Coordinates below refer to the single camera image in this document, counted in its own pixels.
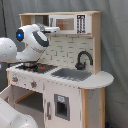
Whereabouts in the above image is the black toy stovetop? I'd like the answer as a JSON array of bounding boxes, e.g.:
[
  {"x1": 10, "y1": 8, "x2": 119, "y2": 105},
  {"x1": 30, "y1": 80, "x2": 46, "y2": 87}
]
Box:
[{"x1": 15, "y1": 62, "x2": 59, "y2": 74}]

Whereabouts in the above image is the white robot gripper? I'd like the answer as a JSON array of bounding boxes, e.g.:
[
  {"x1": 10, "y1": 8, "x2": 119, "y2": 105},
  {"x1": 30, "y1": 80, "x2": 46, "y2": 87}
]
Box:
[{"x1": 43, "y1": 26, "x2": 60, "y2": 34}]

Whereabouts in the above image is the grey range hood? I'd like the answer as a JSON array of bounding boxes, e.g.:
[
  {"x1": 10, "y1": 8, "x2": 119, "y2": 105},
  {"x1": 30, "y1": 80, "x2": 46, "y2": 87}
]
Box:
[{"x1": 33, "y1": 16, "x2": 49, "y2": 26}]

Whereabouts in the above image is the grey toy sink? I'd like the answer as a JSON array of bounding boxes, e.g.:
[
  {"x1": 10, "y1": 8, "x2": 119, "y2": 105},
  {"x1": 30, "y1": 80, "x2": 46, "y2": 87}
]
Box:
[{"x1": 52, "y1": 68, "x2": 92, "y2": 81}]

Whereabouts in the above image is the white toy microwave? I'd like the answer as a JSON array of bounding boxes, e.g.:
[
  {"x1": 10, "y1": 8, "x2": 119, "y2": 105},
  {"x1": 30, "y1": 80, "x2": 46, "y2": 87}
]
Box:
[{"x1": 49, "y1": 14, "x2": 91, "y2": 34}]

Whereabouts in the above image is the black toy faucet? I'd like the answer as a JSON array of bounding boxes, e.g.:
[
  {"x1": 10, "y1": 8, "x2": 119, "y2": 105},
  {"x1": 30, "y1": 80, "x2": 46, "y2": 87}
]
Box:
[{"x1": 75, "y1": 51, "x2": 93, "y2": 70}]

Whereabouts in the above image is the small metal pot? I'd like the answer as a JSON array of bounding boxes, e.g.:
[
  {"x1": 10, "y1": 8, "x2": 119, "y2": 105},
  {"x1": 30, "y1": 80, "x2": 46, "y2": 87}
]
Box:
[{"x1": 23, "y1": 62, "x2": 37, "y2": 67}]

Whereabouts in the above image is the white oven door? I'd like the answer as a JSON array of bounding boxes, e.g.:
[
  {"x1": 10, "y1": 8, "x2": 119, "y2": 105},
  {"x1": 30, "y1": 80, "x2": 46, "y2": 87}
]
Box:
[{"x1": 0, "y1": 86, "x2": 14, "y2": 106}]

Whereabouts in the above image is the left red stove knob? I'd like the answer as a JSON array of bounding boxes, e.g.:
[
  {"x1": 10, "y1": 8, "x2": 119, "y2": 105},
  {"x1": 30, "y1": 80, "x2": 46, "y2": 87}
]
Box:
[{"x1": 12, "y1": 77, "x2": 18, "y2": 82}]

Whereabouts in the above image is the red stove knob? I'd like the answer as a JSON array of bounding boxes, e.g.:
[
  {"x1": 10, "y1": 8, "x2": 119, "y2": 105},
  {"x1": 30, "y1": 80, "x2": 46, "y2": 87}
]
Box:
[
  {"x1": 31, "y1": 81, "x2": 37, "y2": 88},
  {"x1": 12, "y1": 77, "x2": 18, "y2": 82}
]

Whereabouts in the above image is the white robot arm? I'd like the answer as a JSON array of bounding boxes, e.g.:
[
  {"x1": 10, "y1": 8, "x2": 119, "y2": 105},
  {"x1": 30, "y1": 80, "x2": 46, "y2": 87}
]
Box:
[{"x1": 0, "y1": 23, "x2": 60, "y2": 128}]

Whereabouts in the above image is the white cabinet door with dispenser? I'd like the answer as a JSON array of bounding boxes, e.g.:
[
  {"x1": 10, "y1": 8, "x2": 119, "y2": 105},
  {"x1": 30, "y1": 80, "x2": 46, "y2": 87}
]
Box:
[{"x1": 43, "y1": 82, "x2": 82, "y2": 128}]

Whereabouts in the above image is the white wooden toy kitchen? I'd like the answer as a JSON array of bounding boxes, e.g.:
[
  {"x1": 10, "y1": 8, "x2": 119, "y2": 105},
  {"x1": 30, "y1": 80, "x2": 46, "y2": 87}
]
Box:
[{"x1": 5, "y1": 10, "x2": 115, "y2": 128}]

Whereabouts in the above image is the right red stove knob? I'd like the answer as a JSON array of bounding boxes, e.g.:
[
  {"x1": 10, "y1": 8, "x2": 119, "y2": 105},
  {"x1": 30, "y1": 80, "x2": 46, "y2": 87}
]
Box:
[{"x1": 31, "y1": 81, "x2": 37, "y2": 88}]

